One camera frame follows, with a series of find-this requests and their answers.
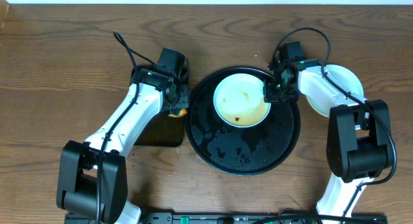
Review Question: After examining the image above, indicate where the light blue plate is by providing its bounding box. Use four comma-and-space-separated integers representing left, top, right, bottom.
213, 73, 271, 128
300, 65, 365, 117

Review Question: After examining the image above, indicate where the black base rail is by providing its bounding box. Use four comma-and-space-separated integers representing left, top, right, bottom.
63, 211, 388, 224

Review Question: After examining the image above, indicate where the green and yellow sponge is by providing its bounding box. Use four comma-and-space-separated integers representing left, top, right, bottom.
168, 108, 187, 118

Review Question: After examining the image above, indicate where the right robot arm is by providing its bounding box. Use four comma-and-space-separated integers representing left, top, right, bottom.
264, 57, 397, 218

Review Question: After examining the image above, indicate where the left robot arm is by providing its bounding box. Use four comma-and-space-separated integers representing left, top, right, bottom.
56, 68, 189, 223

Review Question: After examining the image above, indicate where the black round tray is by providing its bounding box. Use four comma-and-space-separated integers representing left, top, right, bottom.
185, 66, 301, 176

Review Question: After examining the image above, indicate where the black rectangular tray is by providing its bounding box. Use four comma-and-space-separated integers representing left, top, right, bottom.
134, 65, 187, 148

